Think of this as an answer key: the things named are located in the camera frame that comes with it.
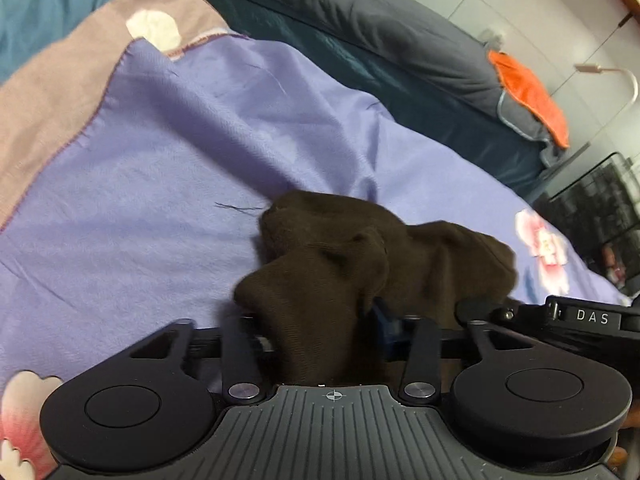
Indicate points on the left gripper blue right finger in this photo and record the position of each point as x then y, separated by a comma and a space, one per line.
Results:
415, 342

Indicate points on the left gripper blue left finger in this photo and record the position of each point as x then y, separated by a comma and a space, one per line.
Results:
241, 376

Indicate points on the dark brown garment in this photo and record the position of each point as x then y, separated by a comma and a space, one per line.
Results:
330, 257

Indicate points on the orange cloth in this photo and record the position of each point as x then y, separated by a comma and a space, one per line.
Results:
522, 85

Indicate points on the white gooseneck lamp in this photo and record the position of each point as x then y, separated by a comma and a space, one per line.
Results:
602, 113

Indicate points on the purple floral bed sheet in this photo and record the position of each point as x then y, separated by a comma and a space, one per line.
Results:
137, 157

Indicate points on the dark grey pillow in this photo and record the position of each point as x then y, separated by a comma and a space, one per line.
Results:
422, 42

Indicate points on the black wire rack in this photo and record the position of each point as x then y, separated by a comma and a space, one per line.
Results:
599, 214

